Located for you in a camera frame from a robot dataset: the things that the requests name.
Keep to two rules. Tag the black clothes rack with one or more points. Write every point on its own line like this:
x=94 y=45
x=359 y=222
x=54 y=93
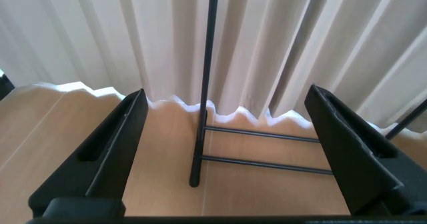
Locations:
x=207 y=67

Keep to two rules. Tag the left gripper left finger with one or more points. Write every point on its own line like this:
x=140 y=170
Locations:
x=110 y=170

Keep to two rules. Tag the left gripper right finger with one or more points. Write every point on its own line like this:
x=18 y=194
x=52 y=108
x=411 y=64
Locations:
x=360 y=177

